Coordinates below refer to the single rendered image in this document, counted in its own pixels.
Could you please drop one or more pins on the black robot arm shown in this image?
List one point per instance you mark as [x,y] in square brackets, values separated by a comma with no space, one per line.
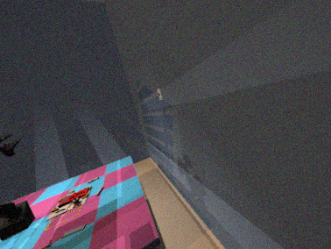
[9,210]

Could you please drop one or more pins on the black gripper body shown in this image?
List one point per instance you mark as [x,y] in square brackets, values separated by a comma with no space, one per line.
[6,152]

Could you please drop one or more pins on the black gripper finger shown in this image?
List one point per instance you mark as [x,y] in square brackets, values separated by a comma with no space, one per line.
[10,146]
[3,137]

